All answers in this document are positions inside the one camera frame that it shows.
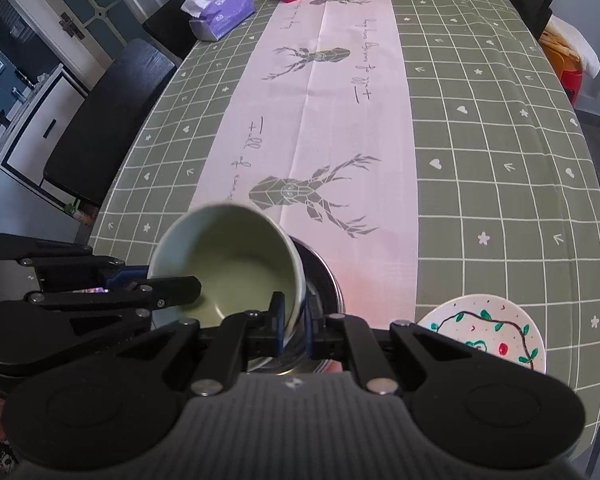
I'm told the green checkered tablecloth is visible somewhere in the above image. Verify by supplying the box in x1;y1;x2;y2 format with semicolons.
86;0;600;477

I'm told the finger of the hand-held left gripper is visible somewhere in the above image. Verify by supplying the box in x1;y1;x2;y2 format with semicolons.
24;275;204;322
0;232;149;289

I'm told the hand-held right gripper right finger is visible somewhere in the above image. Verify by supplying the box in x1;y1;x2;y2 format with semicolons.
302;304;477;397

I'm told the orange steel-lined bowl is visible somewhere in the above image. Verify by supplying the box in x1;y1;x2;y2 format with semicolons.
250;236;349;377

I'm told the white cabinet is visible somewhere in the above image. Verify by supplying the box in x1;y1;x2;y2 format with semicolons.
0;64;90;187

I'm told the glass panel door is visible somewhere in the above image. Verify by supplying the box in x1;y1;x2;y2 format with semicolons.
0;0;147;63

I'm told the purple tissue pack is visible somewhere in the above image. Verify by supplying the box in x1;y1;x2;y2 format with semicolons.
180;0;257;42

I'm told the green ceramic bowl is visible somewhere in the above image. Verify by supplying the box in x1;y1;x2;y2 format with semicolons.
147;202;309;362

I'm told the white deer-print table runner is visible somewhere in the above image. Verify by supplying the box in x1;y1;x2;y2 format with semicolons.
192;0;422;377

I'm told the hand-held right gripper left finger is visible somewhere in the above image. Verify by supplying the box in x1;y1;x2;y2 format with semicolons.
122;292;287;397

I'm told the white cloth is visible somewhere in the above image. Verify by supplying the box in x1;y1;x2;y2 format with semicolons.
549;14;600;79

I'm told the white painted plate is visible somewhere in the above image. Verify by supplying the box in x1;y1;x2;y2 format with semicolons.
417;293;548;376

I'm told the orange stool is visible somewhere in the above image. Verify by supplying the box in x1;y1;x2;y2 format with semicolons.
538;30;584;107

